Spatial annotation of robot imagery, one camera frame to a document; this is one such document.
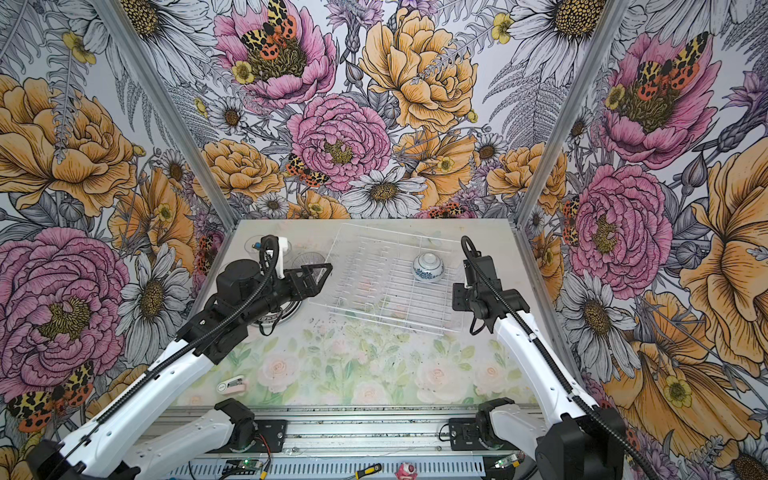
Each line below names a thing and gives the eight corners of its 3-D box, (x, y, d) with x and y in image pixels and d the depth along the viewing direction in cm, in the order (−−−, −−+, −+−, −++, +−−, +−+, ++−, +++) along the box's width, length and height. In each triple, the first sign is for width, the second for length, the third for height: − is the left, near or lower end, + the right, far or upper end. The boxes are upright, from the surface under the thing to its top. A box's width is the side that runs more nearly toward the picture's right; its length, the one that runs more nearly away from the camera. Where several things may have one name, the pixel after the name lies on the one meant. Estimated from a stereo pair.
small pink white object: (220, 392, 83) (215, 389, 81) (224, 379, 85) (220, 376, 83) (244, 392, 83) (240, 389, 81) (247, 379, 85) (244, 376, 83)
